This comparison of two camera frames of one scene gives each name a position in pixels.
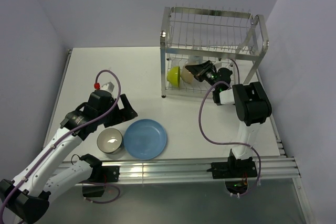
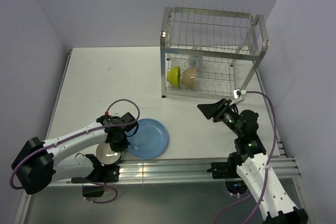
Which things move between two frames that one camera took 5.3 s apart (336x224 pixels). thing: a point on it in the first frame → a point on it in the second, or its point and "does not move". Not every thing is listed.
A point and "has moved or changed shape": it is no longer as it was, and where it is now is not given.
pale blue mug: x=195 y=59 does not move
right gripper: x=199 y=71 → x=216 y=110
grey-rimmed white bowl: x=109 y=140 has moved or changed shape
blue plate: x=145 y=139 does not move
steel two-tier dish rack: x=199 y=44 does not move
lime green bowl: x=173 y=76 does not move
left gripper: x=122 y=115 → x=123 y=145
